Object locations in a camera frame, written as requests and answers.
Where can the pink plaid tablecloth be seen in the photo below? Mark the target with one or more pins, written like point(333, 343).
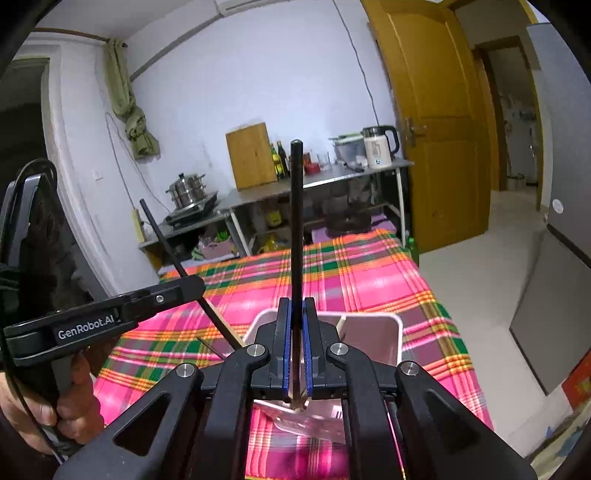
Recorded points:
point(369, 277)

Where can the black induction cooker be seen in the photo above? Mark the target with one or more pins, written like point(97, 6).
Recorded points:
point(191, 213)

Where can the grey refrigerator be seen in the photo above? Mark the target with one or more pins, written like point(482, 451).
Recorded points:
point(568, 138)

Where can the green tied curtain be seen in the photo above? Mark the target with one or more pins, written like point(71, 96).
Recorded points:
point(131, 110)

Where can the black chopstick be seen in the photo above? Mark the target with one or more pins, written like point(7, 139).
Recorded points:
point(296, 221)
point(161, 230)

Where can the steel counter table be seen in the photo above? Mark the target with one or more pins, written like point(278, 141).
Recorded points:
point(332, 173)

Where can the steel steamer pot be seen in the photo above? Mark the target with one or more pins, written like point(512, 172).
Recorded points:
point(187, 191)

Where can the red jar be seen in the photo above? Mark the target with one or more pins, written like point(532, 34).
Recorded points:
point(312, 167)

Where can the clear plastic storage box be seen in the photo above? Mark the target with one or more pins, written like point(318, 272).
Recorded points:
point(351, 151)

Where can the pink plastic utensil holder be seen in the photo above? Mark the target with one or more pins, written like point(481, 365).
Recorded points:
point(369, 337)

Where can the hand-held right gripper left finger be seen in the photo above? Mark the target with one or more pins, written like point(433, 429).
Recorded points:
point(287, 350)

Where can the wooden cutting board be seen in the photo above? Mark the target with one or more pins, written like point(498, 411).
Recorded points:
point(251, 159)

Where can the low steel shelf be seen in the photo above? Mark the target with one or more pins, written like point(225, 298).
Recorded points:
point(184, 230)

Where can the light wooden chopstick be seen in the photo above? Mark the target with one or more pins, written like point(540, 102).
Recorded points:
point(340, 326)

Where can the white electric kettle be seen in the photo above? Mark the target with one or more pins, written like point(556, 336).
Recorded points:
point(378, 146)

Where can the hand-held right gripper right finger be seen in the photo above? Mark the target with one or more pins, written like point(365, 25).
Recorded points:
point(308, 350)

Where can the clear drinking glass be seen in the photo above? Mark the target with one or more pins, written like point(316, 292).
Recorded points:
point(323, 161)

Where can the dark glass bottle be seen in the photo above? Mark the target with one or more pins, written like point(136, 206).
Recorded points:
point(282, 159)

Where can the white air conditioner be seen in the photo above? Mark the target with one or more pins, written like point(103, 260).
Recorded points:
point(235, 4)

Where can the silver metal chopstick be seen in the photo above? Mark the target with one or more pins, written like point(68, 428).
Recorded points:
point(210, 345)

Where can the person's left hand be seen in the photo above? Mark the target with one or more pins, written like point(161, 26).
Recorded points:
point(27, 406)

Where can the green plastic bottle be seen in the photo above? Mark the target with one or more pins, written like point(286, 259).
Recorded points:
point(412, 249)

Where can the yellow wooden door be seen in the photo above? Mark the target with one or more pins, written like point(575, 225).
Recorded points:
point(438, 124)

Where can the yellow oil bottle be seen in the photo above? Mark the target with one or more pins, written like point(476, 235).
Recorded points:
point(275, 162)

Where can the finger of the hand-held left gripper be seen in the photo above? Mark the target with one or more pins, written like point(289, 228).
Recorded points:
point(159, 299)

